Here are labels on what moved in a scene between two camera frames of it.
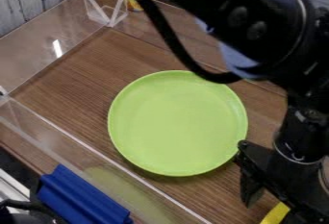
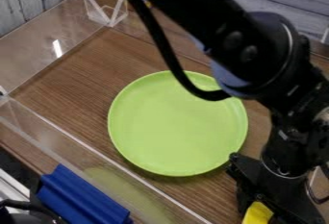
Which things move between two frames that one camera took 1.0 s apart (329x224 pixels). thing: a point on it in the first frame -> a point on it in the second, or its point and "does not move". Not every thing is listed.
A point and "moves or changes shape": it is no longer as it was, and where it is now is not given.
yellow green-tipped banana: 277,215 moves or changes shape
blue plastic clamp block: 75,196 does not move
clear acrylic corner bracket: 106,13 does not move
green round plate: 177,123 does not move
